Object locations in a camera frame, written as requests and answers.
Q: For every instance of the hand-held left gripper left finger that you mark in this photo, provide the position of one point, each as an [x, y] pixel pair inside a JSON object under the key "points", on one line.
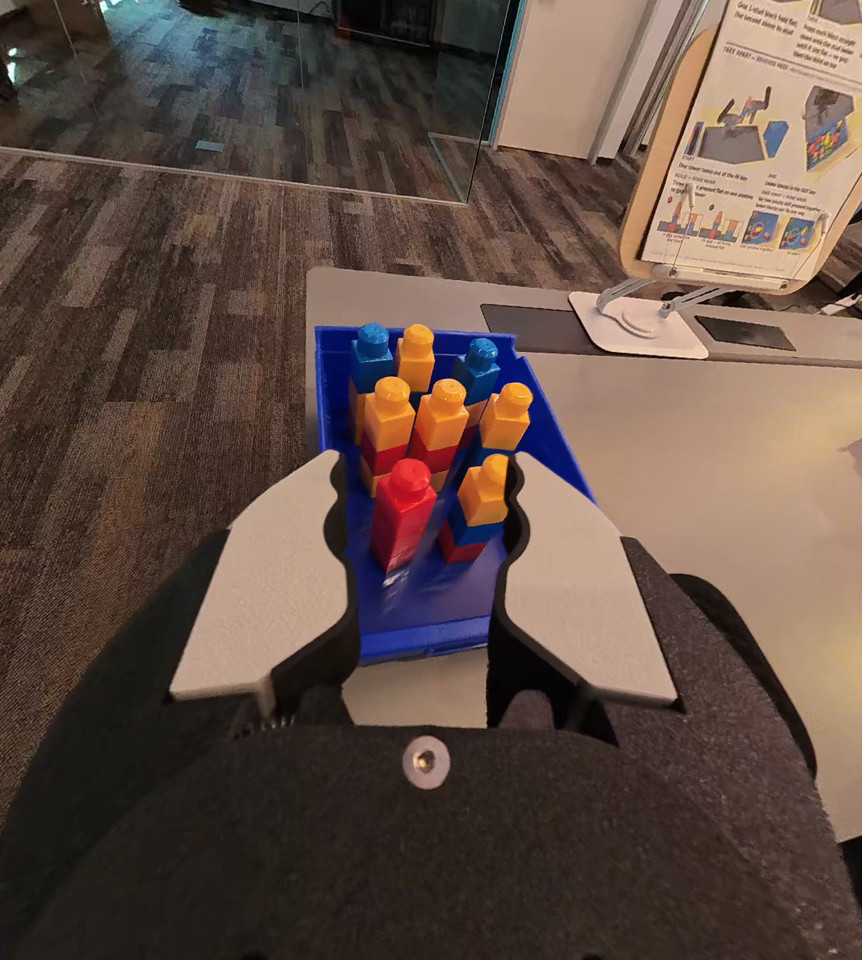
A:
{"points": [[258, 600]]}

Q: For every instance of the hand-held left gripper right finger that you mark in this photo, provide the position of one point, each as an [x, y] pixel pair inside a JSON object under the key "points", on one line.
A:
{"points": [[588, 600]]}

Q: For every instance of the blue mega block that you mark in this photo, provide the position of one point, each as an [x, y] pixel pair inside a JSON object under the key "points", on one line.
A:
{"points": [[476, 532]]}

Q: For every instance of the red mega block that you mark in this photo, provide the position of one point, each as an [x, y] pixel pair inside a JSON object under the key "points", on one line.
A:
{"points": [[464, 551]]}

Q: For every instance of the yellow mega block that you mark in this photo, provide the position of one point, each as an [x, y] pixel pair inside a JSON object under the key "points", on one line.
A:
{"points": [[485, 495]]}

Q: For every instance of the blue plastic bin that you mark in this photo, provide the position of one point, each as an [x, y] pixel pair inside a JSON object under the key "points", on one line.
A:
{"points": [[431, 622]]}

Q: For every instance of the group of block towers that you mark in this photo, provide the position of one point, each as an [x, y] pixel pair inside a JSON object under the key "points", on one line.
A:
{"points": [[389, 420]]}

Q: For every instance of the black quilted pad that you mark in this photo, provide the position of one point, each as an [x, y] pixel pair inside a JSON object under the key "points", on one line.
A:
{"points": [[772, 667]]}

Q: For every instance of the wooden document stand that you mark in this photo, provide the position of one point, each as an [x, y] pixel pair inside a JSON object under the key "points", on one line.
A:
{"points": [[625, 334]]}

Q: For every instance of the printed instruction sheet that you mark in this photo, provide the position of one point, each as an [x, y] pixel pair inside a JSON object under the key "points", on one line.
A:
{"points": [[775, 150]]}

